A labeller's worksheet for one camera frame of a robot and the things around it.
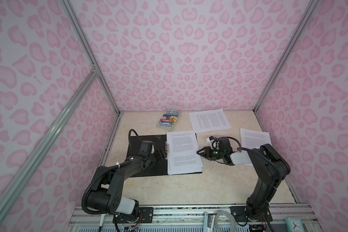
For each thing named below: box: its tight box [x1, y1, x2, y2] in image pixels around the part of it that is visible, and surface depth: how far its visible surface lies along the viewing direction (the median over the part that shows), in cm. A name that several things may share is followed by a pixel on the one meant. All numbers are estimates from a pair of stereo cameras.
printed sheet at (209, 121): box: [188, 108, 232, 133], surface depth 116 cm
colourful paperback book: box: [156, 109, 182, 131], surface depth 113 cm
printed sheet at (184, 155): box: [166, 130, 204, 176], surface depth 97 cm
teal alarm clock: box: [284, 217, 305, 232], surface depth 70 cm
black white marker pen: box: [98, 213, 106, 232], surface depth 72 cm
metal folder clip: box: [164, 141, 170, 154], surface depth 100 cm
